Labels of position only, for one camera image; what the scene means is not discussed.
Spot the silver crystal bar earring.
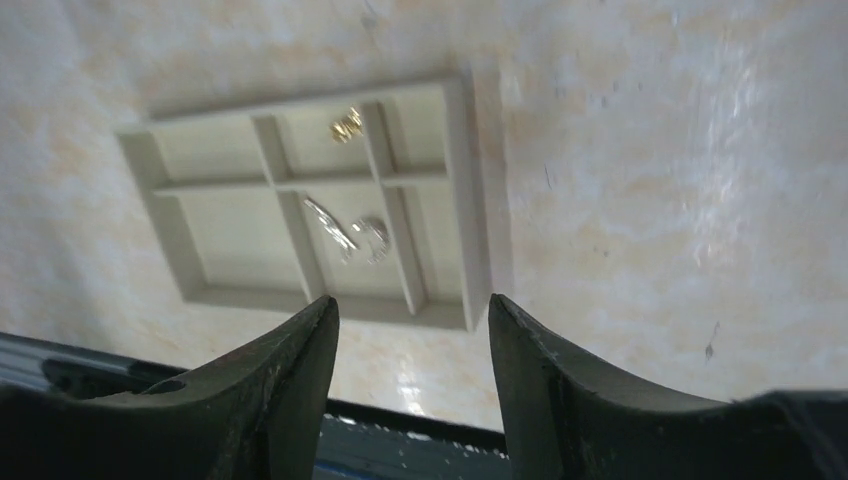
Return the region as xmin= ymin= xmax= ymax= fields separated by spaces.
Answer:
xmin=303 ymin=197 xmax=359 ymax=264

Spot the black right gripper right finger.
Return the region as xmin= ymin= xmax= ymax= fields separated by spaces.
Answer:
xmin=488 ymin=294 xmax=847 ymax=479

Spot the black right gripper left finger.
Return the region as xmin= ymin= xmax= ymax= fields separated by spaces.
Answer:
xmin=1 ymin=296 xmax=340 ymax=479

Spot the small gold stud earring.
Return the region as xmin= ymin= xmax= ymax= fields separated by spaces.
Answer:
xmin=329 ymin=107 xmax=363 ymax=144

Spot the silver hoop earring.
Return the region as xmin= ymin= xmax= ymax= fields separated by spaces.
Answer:
xmin=351 ymin=216 xmax=391 ymax=265

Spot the beige compartment jewelry tray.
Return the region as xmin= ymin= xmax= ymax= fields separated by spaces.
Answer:
xmin=116 ymin=77 xmax=491 ymax=332

